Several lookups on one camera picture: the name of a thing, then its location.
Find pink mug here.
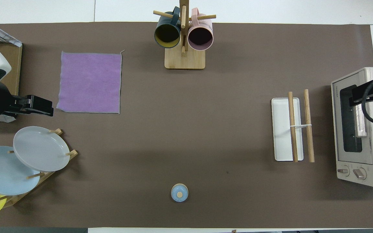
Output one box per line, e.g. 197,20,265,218
187,8,214,51

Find purple and grey towel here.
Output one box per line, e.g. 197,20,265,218
56,50,125,114

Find wooden mug tree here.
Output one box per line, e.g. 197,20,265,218
153,0,217,70

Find wooden plate rack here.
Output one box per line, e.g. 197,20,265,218
0,128,78,208

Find white towel rack wooden bars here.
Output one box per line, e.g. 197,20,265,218
271,89,315,163

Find grey plate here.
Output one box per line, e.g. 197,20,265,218
13,126,71,172

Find blue bell wooden knob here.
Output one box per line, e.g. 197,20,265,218
171,183,189,203

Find brown table mat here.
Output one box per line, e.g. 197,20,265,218
0,22,373,228

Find light blue plate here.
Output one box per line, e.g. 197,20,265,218
0,146,40,196

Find wooden shelf box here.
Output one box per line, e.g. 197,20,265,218
0,25,23,96

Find dark teal mug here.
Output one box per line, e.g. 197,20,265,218
154,6,182,49

